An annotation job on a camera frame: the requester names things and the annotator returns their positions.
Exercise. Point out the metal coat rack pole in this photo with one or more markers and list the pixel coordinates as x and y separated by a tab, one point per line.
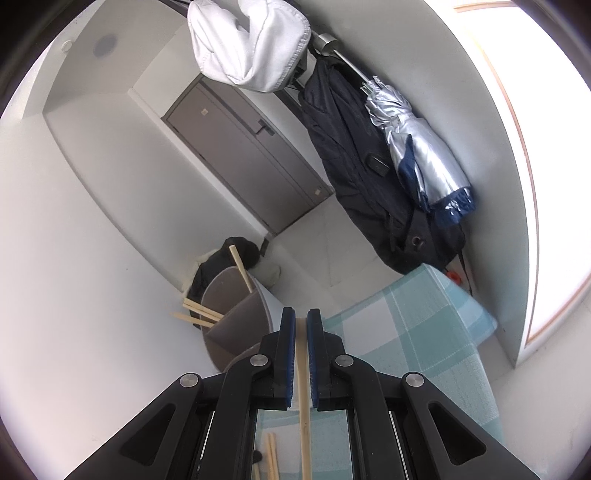
325	44

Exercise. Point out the teal checkered tablecloth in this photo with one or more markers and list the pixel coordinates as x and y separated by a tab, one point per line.
406	323

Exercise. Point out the white shoulder bag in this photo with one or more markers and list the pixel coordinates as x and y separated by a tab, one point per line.
240	41

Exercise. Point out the silver folded umbrella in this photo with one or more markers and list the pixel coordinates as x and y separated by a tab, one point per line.
415	152

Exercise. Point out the window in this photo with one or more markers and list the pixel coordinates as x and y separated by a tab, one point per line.
554	138

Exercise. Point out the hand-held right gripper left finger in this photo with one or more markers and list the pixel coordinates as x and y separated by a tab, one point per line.
288	360

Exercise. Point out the black backpack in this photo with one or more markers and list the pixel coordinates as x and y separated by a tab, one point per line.
351	175

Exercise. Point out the grey entrance door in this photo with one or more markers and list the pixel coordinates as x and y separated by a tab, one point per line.
240	152

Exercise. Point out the white grey utensil holder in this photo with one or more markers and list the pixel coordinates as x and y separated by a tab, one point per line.
240	323

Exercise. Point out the black jacket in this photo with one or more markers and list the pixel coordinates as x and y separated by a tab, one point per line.
210	272

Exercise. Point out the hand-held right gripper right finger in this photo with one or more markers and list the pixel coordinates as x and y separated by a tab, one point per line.
315	360

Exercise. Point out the beige sack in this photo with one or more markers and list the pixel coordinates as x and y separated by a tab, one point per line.
270	274

